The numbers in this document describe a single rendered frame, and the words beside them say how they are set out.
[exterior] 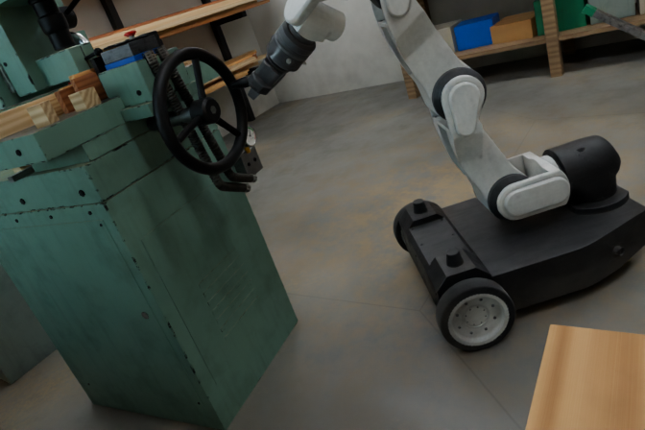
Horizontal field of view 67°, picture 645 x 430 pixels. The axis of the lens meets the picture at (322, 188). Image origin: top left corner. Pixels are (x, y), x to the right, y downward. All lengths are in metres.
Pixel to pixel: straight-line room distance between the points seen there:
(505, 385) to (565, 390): 0.74
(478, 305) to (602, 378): 0.77
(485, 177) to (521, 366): 0.50
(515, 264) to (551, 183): 0.25
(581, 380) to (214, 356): 1.00
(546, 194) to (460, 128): 0.33
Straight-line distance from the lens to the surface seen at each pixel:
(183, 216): 1.31
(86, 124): 1.17
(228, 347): 1.45
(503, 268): 1.41
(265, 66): 1.12
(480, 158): 1.43
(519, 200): 1.47
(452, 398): 1.34
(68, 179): 1.22
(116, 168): 1.20
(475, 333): 1.41
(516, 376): 1.36
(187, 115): 1.17
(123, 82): 1.21
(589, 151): 1.58
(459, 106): 1.31
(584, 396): 0.61
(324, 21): 1.06
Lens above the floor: 0.98
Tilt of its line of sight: 21 degrees down
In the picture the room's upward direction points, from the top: 19 degrees counter-clockwise
